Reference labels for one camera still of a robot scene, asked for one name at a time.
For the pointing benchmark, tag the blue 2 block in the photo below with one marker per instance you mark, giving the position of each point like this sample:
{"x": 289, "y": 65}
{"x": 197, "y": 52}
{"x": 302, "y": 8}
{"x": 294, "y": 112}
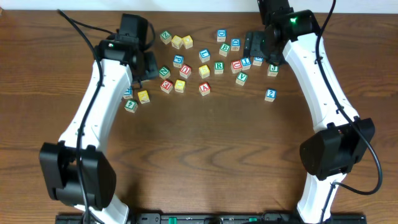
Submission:
{"x": 270, "y": 95}

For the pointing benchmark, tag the green B block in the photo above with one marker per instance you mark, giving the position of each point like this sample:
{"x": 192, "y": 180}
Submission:
{"x": 224, "y": 49}

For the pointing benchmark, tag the blue d block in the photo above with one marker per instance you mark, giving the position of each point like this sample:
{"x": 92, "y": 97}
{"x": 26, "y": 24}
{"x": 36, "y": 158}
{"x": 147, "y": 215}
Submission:
{"x": 235, "y": 44}
{"x": 221, "y": 35}

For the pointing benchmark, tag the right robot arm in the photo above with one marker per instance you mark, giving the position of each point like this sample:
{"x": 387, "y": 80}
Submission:
{"x": 341, "y": 136}

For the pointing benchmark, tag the red A block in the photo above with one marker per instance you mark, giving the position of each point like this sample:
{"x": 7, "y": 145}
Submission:
{"x": 204, "y": 88}

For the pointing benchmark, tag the blue D block lower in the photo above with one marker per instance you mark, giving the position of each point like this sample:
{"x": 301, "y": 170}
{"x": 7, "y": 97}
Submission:
{"x": 235, "y": 44}

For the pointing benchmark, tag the yellow block top left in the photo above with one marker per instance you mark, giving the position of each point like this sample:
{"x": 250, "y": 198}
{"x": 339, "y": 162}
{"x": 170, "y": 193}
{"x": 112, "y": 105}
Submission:
{"x": 177, "y": 42}

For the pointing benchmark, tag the yellow S block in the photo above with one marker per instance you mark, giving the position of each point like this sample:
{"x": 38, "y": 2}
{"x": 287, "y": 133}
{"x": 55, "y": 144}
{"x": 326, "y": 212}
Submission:
{"x": 204, "y": 71}

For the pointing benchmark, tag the blue D block upper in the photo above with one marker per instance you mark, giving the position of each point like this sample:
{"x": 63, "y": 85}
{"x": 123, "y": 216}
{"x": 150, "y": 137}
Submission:
{"x": 221, "y": 35}

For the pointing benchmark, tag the red U block right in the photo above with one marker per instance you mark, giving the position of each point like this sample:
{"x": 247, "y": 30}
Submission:
{"x": 236, "y": 66}

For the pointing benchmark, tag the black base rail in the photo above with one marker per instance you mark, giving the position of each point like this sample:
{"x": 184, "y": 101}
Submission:
{"x": 155, "y": 218}

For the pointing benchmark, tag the yellow block top right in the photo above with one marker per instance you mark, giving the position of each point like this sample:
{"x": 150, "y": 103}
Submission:
{"x": 187, "y": 41}

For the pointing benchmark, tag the green V block right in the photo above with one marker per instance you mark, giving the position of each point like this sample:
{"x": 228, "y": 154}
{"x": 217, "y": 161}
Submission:
{"x": 241, "y": 78}

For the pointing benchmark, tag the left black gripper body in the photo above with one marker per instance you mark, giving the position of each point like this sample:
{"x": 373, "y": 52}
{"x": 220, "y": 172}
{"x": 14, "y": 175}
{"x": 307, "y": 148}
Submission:
{"x": 148, "y": 66}

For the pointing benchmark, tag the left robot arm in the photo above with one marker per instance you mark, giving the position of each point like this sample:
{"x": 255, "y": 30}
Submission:
{"x": 76, "y": 170}

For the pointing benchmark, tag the yellow block lower left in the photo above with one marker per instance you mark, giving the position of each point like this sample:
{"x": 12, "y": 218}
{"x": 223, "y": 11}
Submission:
{"x": 143, "y": 96}

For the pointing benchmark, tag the green Z block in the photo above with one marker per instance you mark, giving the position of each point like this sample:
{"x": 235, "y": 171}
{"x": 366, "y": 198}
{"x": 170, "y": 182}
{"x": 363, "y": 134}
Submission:
{"x": 166, "y": 37}

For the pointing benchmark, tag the green N block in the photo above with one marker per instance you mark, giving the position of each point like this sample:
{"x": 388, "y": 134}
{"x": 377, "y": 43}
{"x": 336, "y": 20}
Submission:
{"x": 164, "y": 73}

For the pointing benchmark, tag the blue 5 block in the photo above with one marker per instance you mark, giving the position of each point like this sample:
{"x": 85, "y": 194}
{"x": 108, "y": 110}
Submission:
{"x": 257, "y": 61}

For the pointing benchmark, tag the yellow O block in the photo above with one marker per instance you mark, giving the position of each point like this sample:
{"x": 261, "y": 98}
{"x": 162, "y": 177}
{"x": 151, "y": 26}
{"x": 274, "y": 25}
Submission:
{"x": 180, "y": 86}

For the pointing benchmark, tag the green 4 block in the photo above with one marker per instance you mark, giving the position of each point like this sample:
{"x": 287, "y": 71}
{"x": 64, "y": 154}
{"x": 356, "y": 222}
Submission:
{"x": 131, "y": 106}

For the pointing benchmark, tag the red u block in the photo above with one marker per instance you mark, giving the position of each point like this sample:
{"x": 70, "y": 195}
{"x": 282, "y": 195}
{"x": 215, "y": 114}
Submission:
{"x": 185, "y": 71}
{"x": 236, "y": 66}

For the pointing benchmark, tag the red U block left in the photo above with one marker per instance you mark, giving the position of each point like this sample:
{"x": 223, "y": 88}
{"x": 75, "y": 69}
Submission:
{"x": 185, "y": 71}

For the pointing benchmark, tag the blue l block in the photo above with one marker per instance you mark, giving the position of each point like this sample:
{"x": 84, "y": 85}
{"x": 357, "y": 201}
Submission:
{"x": 204, "y": 55}
{"x": 246, "y": 63}
{"x": 128, "y": 94}

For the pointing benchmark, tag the red E block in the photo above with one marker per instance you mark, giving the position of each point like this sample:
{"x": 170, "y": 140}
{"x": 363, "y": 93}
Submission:
{"x": 166, "y": 86}

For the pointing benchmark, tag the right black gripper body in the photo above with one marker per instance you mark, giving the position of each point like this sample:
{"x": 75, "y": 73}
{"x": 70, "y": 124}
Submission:
{"x": 254, "y": 45}

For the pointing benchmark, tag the green J block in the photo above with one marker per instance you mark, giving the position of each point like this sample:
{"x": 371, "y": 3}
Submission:
{"x": 272, "y": 70}

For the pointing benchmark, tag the green R block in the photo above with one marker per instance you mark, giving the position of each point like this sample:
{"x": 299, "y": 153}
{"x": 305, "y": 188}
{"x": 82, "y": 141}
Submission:
{"x": 219, "y": 68}

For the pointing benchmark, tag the blue P block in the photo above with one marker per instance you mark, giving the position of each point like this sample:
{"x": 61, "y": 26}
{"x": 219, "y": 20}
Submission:
{"x": 178, "y": 61}

